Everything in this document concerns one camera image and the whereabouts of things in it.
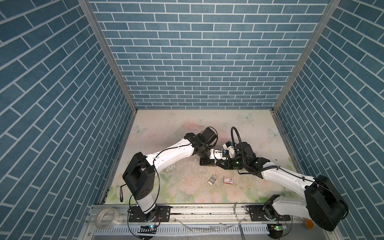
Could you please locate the green circuit board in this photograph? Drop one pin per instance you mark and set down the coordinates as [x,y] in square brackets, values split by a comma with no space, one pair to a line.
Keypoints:
[276,231]
[147,230]

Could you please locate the green circuit board right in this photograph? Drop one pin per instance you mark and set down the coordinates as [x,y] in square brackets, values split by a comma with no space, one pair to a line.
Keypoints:
[276,231]

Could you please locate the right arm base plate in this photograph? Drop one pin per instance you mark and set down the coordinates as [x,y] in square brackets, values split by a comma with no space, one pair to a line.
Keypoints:
[257,212]

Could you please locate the red white staple box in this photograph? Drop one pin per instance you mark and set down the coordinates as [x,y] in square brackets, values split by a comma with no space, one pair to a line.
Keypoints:
[228,180]

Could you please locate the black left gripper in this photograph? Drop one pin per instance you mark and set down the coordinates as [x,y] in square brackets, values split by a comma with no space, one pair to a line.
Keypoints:
[204,162]

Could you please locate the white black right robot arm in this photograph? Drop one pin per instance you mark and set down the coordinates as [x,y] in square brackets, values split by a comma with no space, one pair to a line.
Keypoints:
[318,199]

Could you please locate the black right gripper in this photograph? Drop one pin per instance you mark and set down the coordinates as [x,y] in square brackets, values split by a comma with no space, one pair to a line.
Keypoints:
[226,164]

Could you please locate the brown white plush toy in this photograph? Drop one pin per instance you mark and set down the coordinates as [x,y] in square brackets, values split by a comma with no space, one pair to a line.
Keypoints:
[309,224]

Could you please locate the green circuit board left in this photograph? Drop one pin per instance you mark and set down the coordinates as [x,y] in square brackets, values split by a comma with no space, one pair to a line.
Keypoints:
[147,230]

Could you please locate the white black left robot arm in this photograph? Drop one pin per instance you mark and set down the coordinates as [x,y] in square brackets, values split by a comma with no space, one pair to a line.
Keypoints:
[141,171]

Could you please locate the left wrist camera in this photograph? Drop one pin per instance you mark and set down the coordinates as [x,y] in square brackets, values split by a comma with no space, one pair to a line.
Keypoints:
[218,154]

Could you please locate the aluminium front rail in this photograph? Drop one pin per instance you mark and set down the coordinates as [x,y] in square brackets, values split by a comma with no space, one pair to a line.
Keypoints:
[205,214]

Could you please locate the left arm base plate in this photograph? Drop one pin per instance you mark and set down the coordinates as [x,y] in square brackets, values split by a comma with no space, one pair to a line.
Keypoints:
[162,213]

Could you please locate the clear tape roll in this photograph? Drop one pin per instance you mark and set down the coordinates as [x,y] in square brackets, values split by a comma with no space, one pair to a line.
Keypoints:
[107,218]

